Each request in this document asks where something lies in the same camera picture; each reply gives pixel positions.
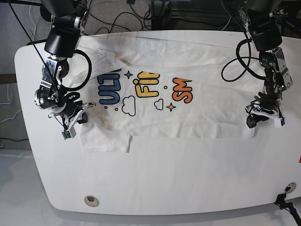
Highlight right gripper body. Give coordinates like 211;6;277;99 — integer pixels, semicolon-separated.
48;101;96;131

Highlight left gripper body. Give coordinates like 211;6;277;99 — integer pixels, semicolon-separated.
245;94;285;122

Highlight white printed T-shirt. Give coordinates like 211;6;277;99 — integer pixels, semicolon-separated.
79;35;263;152

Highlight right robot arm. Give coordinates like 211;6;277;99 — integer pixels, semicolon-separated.
35;0;93;138

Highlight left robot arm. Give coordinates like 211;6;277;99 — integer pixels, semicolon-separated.
221;0;293;129

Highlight black table clamp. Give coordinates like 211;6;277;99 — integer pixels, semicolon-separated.
274;194;301;226

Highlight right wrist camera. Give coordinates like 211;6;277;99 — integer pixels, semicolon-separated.
62;128;76;140

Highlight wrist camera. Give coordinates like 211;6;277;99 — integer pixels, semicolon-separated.
273;118;285;128
62;128;76;140

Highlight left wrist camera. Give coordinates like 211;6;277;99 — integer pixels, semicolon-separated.
273;118;285;128

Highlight right table cable grommet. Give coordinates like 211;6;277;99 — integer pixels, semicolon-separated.
285;182;297;194

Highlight table cable grommet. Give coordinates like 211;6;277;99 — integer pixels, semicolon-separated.
84;195;99;207
285;182;297;194

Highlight left table cable grommet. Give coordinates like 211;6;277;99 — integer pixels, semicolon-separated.
84;195;99;207

